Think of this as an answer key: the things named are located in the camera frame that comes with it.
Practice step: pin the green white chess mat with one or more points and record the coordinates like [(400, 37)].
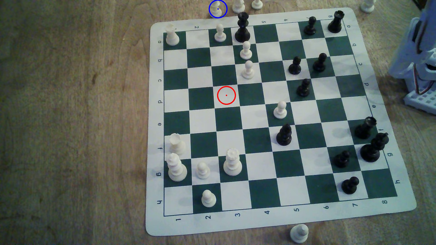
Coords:
[(259, 160)]

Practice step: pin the black chess rook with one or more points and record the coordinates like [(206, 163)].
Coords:
[(335, 22)]

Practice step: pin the white chess piece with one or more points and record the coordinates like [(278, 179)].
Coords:
[(368, 5), (257, 4), (238, 5)]

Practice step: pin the white chess pawn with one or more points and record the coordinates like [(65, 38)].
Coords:
[(220, 33), (280, 110), (218, 9), (248, 70), (299, 233), (208, 199), (203, 170), (246, 51)]

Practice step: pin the white perforated base plate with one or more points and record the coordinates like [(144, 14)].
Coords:
[(422, 100)]

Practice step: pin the white chess rook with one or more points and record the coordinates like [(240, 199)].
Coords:
[(177, 144), (172, 35)]

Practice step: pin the black chess pawn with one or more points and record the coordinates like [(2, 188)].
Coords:
[(319, 63), (341, 159), (295, 66), (310, 26), (303, 88), (350, 185)]

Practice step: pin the black chess queen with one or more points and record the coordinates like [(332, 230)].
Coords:
[(242, 30)]

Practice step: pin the black chess knight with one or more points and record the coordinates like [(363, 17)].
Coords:
[(363, 128)]

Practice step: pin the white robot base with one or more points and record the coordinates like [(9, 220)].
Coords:
[(412, 64)]

